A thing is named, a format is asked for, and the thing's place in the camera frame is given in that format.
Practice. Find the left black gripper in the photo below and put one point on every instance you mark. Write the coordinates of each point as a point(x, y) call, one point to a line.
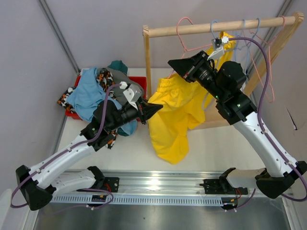
point(146, 110)

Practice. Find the red plastic bin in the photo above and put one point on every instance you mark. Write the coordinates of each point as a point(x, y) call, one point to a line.
point(141, 80)

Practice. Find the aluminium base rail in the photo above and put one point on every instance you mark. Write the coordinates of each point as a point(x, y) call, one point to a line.
point(160, 183)

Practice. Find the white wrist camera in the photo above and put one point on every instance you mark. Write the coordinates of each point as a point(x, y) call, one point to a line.
point(218, 47)
point(131, 92)

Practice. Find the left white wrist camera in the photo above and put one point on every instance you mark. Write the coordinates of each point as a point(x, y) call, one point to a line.
point(131, 92)

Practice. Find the yellow shorts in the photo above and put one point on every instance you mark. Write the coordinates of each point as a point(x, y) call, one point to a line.
point(184, 105)

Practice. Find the camouflage patterned shorts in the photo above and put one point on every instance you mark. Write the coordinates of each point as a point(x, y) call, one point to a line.
point(90, 91)

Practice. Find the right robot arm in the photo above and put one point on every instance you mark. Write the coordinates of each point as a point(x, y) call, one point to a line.
point(281, 169)

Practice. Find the wooden clothes rack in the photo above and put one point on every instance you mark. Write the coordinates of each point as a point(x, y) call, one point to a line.
point(274, 46)

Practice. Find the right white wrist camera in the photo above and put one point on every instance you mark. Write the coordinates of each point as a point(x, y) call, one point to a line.
point(218, 47)

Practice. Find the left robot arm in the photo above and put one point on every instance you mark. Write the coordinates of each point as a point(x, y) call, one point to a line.
point(46, 180)

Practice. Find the light blue shorts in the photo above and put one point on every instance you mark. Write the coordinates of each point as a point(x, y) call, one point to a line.
point(117, 97)

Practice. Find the white slotted cable duct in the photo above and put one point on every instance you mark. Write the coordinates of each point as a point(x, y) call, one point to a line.
point(141, 200)

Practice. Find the dark green shorts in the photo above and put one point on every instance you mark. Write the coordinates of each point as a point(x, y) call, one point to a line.
point(118, 65)

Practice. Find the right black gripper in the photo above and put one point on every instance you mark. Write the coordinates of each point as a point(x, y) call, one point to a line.
point(187, 68)

